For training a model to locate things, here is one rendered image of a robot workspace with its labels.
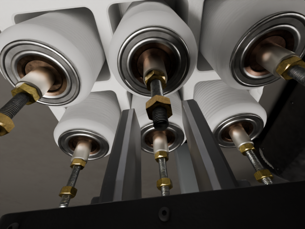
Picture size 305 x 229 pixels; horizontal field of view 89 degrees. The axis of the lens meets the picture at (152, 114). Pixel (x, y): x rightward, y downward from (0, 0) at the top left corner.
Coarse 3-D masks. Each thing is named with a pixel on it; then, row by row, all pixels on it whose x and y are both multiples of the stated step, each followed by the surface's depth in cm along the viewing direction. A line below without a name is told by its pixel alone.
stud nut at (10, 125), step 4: (0, 116) 11; (4, 116) 11; (0, 120) 11; (4, 120) 11; (8, 120) 11; (0, 124) 11; (4, 124) 11; (8, 124) 11; (12, 124) 12; (0, 128) 11; (4, 128) 11; (8, 128) 11; (12, 128) 12; (0, 132) 11; (4, 132) 11; (8, 132) 11
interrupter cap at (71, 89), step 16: (16, 48) 14; (32, 48) 14; (48, 48) 14; (0, 64) 15; (16, 64) 15; (32, 64) 16; (48, 64) 16; (64, 64) 16; (16, 80) 17; (64, 80) 17; (80, 80) 17; (48, 96) 18; (64, 96) 18
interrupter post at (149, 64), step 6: (144, 60) 16; (150, 60) 15; (156, 60) 15; (162, 60) 16; (144, 66) 15; (150, 66) 14; (156, 66) 14; (162, 66) 14; (144, 72) 14; (162, 72) 14; (144, 78) 14
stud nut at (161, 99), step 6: (156, 96) 10; (162, 96) 11; (150, 102) 10; (156, 102) 10; (162, 102) 10; (168, 102) 10; (150, 108) 10; (168, 108) 10; (150, 114) 11; (168, 114) 11
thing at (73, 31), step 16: (48, 16) 17; (64, 16) 18; (80, 16) 21; (16, 32) 14; (32, 32) 14; (48, 32) 14; (64, 32) 16; (80, 32) 18; (96, 32) 22; (0, 48) 15; (64, 48) 15; (80, 48) 16; (96, 48) 20; (80, 64) 16; (96, 64) 19; (80, 96) 19
